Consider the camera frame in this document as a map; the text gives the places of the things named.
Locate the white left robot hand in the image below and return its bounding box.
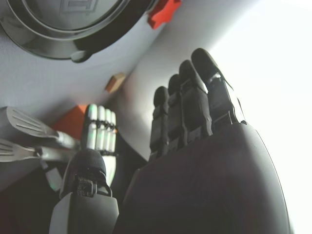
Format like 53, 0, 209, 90
48, 48, 294, 234

